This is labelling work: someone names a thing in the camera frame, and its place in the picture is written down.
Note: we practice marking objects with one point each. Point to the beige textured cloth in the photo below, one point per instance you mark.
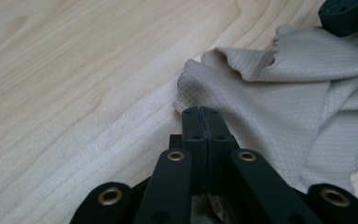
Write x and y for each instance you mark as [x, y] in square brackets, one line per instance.
[276, 118]

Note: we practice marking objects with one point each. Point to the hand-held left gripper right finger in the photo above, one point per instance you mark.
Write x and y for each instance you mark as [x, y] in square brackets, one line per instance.
[219, 137]

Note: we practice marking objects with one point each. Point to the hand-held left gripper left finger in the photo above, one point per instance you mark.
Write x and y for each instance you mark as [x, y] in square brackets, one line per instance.
[195, 149]

